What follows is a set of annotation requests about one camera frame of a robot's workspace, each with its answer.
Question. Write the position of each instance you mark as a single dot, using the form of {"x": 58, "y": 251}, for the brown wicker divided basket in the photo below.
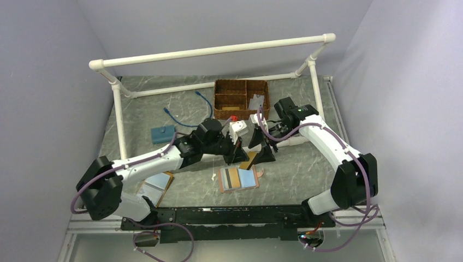
{"x": 234, "y": 92}

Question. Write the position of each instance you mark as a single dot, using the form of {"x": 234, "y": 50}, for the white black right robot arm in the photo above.
{"x": 355, "y": 179}

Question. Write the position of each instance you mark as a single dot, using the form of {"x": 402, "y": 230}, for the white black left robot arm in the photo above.
{"x": 100, "y": 190}

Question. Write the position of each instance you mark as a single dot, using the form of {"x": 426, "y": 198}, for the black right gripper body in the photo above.
{"x": 279, "y": 131}

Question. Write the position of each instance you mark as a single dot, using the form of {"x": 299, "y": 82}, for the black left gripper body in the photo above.
{"x": 221, "y": 147}

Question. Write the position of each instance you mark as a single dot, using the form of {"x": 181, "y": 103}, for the clear plastic card sleeve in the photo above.
{"x": 155, "y": 187}

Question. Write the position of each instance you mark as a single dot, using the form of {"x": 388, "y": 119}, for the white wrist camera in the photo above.
{"x": 237, "y": 128}
{"x": 259, "y": 123}

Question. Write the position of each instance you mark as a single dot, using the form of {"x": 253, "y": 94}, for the aluminium extrusion rail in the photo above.
{"x": 83, "y": 224}

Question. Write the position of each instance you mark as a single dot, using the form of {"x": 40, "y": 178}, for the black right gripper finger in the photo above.
{"x": 257, "y": 137}
{"x": 265, "y": 154}

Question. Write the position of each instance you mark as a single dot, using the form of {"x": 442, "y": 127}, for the white PVC pipe frame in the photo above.
{"x": 100, "y": 66}

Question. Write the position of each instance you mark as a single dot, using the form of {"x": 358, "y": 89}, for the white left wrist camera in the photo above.
{"x": 237, "y": 128}

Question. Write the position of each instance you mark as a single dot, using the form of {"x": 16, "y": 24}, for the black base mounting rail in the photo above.
{"x": 284, "y": 222}

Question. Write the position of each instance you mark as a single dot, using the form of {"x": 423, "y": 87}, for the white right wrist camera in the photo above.
{"x": 259, "y": 123}

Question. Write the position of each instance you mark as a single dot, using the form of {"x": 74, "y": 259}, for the orange credit card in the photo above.
{"x": 230, "y": 178}
{"x": 246, "y": 165}
{"x": 231, "y": 108}

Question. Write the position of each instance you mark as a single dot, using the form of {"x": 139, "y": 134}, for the grey cards in basket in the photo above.
{"x": 256, "y": 102}

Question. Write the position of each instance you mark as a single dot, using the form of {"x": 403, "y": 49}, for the blue leather card holder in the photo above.
{"x": 162, "y": 134}

